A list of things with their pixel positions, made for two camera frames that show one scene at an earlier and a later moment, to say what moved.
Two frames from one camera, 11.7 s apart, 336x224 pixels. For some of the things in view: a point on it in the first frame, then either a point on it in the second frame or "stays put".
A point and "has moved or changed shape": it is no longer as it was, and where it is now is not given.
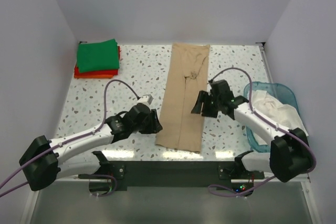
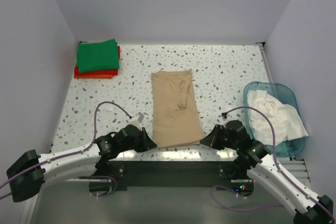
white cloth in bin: [285, 116] stays put
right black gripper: [203, 96] → [211, 140]
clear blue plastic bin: [281, 93] stays put
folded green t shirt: [98, 56] stays put
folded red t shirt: [109, 72] stays put
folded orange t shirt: [93, 76] stays put
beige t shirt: [179, 128] has moved or changed shape
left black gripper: [154, 126] → [146, 142]
